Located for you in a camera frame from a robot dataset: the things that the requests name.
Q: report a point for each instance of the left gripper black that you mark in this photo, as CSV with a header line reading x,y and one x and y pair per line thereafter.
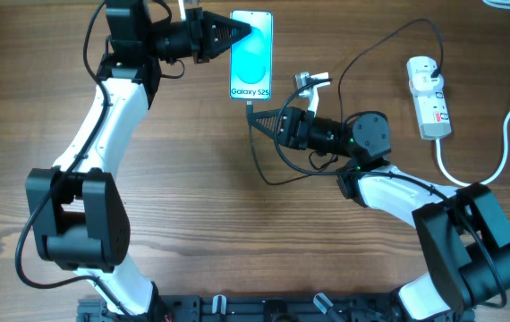
x,y
206,22

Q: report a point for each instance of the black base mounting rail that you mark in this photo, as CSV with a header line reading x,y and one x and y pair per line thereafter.
x,y
193,308

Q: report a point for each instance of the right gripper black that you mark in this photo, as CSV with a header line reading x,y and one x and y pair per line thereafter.
x,y
300,129

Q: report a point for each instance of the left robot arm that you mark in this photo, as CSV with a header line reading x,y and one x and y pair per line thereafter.
x,y
77,218

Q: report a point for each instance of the white USB charger plug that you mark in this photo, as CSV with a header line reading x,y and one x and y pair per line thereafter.
x,y
423,84

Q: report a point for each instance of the white power strip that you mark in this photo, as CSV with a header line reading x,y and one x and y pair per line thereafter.
x,y
431,111

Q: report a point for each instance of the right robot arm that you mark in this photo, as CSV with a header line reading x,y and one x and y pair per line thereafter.
x,y
463,232

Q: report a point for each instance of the smartphone with cyan screen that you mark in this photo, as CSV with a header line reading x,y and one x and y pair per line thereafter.
x,y
251,59

